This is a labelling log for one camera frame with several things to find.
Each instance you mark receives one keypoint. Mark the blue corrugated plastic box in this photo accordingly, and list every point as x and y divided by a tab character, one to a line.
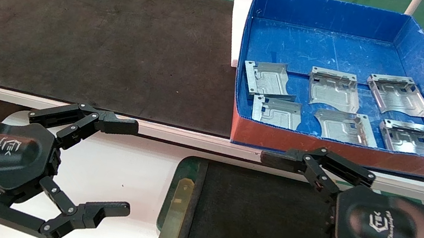
316	46

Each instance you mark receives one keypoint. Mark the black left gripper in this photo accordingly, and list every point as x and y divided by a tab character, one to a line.
0	156

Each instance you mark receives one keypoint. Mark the black container tray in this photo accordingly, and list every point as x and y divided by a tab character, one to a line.
243	212

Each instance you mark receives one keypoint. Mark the black table mat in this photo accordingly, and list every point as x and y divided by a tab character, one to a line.
99	42

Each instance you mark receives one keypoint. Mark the stamped metal bracket part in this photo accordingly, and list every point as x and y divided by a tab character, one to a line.
332	92
409	138
269	81
345	127
399	97
278	113

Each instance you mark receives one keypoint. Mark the brass tray edge strip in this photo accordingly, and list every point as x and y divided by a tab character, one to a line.
175	217

